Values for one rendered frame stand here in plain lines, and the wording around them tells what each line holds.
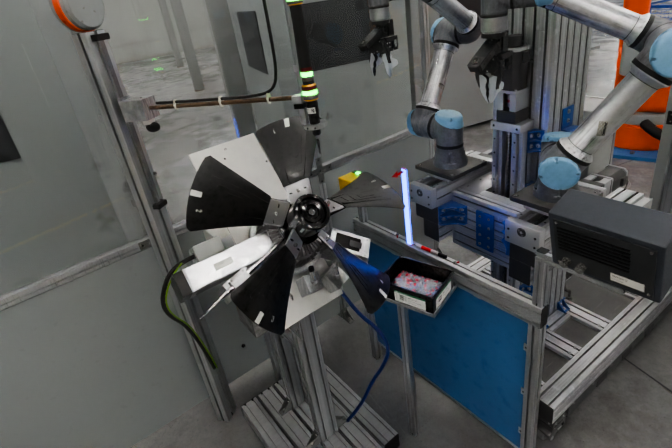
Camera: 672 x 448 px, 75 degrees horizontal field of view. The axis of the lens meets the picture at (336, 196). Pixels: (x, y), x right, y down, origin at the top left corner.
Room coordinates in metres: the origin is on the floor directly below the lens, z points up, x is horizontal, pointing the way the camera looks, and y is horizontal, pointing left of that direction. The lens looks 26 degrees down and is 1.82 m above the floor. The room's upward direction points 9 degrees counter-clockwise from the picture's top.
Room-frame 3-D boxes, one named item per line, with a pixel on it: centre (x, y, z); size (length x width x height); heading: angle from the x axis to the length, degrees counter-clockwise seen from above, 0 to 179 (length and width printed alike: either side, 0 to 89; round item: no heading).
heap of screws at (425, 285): (1.23, -0.23, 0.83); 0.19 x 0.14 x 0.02; 49
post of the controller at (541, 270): (1.03, -0.57, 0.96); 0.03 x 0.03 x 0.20; 34
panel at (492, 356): (1.38, -0.33, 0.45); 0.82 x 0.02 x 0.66; 34
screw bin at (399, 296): (1.23, -0.23, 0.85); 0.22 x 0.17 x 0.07; 49
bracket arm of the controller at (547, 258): (0.94, -0.62, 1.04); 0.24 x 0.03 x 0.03; 34
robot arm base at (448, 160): (1.79, -0.53, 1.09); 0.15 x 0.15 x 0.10
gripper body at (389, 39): (1.77, -0.28, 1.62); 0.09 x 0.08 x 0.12; 124
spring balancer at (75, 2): (1.52, 0.70, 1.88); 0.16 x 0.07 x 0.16; 159
